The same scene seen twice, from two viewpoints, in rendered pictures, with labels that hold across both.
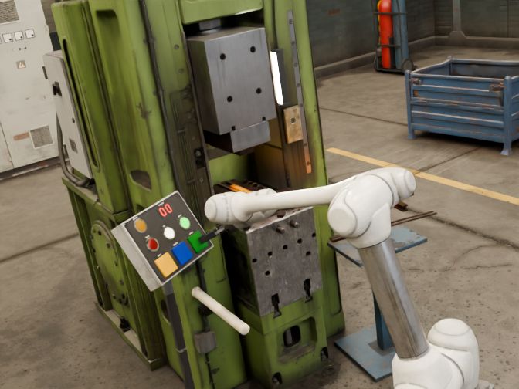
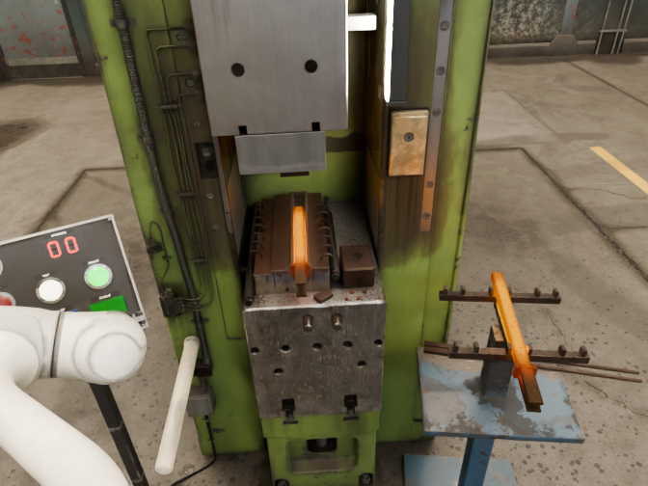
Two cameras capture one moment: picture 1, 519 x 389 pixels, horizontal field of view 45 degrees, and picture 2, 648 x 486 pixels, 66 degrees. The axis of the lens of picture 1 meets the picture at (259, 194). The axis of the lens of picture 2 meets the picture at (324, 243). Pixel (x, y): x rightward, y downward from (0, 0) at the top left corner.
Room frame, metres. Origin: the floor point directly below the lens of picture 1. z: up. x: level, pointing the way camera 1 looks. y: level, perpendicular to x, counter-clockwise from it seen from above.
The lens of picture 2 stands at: (1.81, -0.57, 1.77)
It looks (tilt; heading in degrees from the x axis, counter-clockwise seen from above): 34 degrees down; 28
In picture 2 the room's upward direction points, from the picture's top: 2 degrees counter-clockwise
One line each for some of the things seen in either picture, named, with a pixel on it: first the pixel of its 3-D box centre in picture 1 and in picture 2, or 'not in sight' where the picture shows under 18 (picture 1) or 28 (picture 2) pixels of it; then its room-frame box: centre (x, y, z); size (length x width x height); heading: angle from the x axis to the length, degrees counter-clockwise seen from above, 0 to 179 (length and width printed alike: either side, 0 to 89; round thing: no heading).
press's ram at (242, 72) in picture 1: (226, 75); (292, 17); (2.90, 0.07, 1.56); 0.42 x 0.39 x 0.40; 30
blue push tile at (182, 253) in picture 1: (181, 253); not in sight; (2.27, 0.34, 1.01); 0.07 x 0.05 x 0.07; 145
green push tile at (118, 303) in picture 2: (197, 242); (111, 314); (2.35, 0.28, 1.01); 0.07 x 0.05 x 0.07; 145
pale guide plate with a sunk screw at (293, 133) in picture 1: (292, 124); (407, 144); (2.96, -0.21, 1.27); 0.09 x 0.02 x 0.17; 120
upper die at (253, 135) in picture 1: (227, 129); (283, 121); (2.88, 0.10, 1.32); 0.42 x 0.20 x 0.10; 30
